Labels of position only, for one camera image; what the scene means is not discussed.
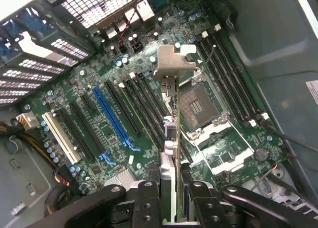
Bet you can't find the silver chipset heatsink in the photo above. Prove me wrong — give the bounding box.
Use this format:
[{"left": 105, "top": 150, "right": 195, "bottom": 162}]
[{"left": 105, "top": 167, "right": 139, "bottom": 188}]

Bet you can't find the CPU socket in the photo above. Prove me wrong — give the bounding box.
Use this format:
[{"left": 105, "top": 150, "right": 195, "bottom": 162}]
[{"left": 178, "top": 73, "right": 231, "bottom": 136}]

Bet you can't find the green motherboard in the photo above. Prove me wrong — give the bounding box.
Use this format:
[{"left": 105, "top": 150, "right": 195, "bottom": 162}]
[{"left": 21, "top": 0, "right": 293, "bottom": 191}]

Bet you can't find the red and black twisted wire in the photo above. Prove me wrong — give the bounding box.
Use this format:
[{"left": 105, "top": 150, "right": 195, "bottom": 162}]
[{"left": 116, "top": 3, "right": 141, "bottom": 46}]

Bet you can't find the round coin battery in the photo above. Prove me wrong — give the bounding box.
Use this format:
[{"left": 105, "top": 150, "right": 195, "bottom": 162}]
[{"left": 253, "top": 146, "right": 271, "bottom": 162}]

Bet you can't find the black and yellow power cable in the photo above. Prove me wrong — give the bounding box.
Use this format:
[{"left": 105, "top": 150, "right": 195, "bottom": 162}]
[{"left": 0, "top": 120, "right": 75, "bottom": 215}]

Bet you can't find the silver computer tower case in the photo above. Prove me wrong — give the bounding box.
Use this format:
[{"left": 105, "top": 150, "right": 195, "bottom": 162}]
[{"left": 0, "top": 0, "right": 318, "bottom": 228}]

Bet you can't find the thin metal locking lever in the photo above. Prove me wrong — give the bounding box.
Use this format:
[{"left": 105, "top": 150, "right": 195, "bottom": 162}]
[{"left": 200, "top": 44, "right": 217, "bottom": 74}]

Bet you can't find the white expansion slot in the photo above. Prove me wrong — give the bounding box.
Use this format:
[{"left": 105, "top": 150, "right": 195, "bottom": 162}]
[{"left": 41, "top": 111, "right": 82, "bottom": 165}]

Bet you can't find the blue expansion slot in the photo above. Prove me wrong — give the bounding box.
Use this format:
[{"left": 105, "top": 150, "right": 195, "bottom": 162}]
[{"left": 91, "top": 85, "right": 142, "bottom": 152}]

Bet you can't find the metal socket cover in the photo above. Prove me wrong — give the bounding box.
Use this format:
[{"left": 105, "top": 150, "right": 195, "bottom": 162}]
[{"left": 191, "top": 122, "right": 256, "bottom": 176}]

